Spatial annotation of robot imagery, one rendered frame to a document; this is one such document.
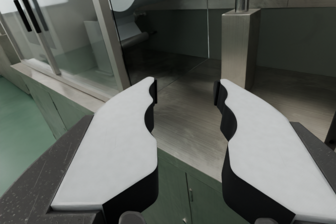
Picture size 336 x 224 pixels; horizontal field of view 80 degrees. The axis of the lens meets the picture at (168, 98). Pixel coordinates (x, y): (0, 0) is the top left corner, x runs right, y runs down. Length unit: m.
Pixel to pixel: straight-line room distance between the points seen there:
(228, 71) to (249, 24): 0.17
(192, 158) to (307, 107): 0.40
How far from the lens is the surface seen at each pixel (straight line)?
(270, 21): 0.93
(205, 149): 0.55
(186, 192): 0.69
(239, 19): 0.68
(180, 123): 0.63
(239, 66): 0.72
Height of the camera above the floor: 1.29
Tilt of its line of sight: 31 degrees down
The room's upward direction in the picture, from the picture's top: 9 degrees counter-clockwise
